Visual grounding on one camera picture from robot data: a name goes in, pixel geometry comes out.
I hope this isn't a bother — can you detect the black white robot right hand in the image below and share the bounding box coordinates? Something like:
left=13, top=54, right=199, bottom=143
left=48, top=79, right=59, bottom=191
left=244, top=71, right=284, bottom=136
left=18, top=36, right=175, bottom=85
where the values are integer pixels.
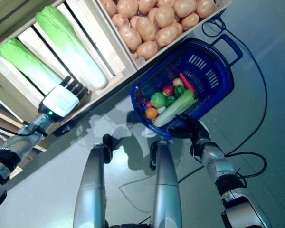
left=167, top=113, right=211, bottom=145

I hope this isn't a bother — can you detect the black white robot left hand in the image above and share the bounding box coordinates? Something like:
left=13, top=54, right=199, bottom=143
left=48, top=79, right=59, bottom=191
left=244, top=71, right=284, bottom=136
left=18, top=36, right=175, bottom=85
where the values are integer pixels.
left=38, top=76, right=89, bottom=122

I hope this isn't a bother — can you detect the blue plastic shopping basket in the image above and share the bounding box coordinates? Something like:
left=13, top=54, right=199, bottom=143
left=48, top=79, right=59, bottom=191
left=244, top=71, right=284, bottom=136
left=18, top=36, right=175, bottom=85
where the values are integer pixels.
left=129, top=33, right=244, bottom=140

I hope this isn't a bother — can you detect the green white napa cabbage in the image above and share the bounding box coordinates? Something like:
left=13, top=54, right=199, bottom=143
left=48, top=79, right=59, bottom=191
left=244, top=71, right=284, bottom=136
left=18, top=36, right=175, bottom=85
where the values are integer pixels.
left=0, top=38, right=64, bottom=86
left=35, top=6, right=109, bottom=89
left=153, top=89, right=198, bottom=127

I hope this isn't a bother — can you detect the black stand foot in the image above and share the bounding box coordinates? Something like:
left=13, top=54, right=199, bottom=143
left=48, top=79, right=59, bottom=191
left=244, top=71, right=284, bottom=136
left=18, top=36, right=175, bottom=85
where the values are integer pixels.
left=52, top=125, right=71, bottom=136

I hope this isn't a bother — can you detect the green bell pepper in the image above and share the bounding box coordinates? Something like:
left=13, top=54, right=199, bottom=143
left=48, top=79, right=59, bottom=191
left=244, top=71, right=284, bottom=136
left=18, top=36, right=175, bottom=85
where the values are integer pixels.
left=173, top=85, right=187, bottom=97

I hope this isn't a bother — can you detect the orange fruit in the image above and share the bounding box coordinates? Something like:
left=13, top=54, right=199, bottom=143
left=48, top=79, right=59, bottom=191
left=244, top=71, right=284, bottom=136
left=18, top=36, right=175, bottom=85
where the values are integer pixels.
left=145, top=107, right=159, bottom=119

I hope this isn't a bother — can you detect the light green round vegetable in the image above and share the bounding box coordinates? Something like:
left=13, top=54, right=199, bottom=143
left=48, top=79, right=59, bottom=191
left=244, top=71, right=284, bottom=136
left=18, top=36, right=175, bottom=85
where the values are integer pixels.
left=151, top=92, right=168, bottom=109

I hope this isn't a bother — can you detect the red tomato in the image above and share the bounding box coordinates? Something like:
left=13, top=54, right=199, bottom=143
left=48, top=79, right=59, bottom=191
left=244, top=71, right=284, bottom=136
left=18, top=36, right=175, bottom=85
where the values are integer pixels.
left=161, top=85, right=175, bottom=97

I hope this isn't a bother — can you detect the red orange carrot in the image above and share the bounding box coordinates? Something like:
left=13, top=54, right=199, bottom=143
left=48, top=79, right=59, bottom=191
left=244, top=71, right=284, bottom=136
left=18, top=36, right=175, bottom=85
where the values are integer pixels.
left=179, top=72, right=196, bottom=94

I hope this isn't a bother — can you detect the wooden crate with slatted bottom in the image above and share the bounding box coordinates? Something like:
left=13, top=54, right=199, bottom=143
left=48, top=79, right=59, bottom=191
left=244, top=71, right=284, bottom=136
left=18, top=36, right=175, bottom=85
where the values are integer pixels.
left=0, top=0, right=138, bottom=133

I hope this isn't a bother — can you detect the wooden crate of potatoes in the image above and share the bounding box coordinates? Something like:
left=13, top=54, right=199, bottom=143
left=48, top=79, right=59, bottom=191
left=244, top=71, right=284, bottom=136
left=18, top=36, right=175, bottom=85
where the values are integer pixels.
left=95, top=0, right=232, bottom=71

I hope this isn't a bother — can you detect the wooden produce display stand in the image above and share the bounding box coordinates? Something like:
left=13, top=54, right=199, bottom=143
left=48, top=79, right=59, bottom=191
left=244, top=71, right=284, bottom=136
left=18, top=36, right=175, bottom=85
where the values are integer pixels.
left=0, top=0, right=232, bottom=181

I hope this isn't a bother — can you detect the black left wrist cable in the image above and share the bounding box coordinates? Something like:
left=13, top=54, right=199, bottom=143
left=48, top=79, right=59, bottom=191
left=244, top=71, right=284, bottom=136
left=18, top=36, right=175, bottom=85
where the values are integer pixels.
left=0, top=123, right=48, bottom=137

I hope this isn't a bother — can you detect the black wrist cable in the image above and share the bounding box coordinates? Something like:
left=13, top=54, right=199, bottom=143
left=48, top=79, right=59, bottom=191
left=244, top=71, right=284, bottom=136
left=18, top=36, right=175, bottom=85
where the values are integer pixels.
left=0, top=123, right=48, bottom=137
left=224, top=152, right=268, bottom=179

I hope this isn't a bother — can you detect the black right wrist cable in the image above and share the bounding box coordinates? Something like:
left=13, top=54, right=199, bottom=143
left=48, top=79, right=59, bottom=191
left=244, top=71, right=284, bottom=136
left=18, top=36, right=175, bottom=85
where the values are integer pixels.
left=224, top=152, right=268, bottom=179

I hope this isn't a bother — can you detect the black floor cable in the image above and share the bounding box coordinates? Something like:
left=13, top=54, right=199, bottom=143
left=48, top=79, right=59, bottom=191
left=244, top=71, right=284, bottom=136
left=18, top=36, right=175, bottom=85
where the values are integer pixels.
left=201, top=8, right=269, bottom=157

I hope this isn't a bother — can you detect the thin dark floor wire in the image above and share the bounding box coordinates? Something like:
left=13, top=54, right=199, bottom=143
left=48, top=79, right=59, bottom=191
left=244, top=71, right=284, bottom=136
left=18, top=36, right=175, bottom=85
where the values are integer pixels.
left=118, top=165, right=205, bottom=212

